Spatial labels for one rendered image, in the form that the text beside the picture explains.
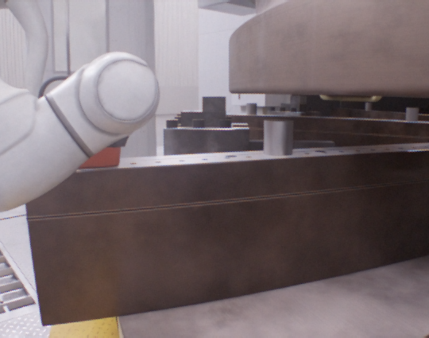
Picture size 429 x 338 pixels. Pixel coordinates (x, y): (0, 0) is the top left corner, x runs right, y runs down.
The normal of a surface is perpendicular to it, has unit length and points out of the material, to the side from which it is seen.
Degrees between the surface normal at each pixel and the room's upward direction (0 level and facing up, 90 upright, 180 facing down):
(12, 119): 72
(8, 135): 77
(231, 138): 90
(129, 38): 90
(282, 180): 90
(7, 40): 90
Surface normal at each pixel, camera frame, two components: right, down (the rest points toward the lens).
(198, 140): -0.06, 0.19
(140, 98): 0.53, 0.22
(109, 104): 0.27, 0.25
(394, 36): -0.89, 0.09
